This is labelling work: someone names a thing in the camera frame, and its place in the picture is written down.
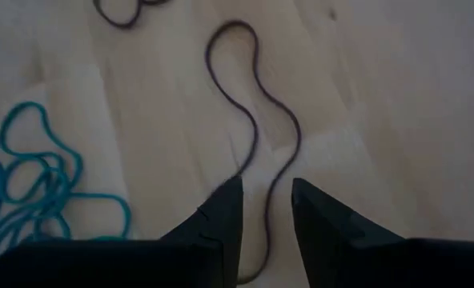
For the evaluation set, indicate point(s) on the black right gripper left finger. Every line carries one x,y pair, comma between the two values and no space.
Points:
161,264

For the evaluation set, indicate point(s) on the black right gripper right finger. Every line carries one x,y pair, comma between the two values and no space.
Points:
361,264

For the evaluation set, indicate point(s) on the dark brown rubber band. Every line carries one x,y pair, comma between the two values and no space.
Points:
121,25
256,132

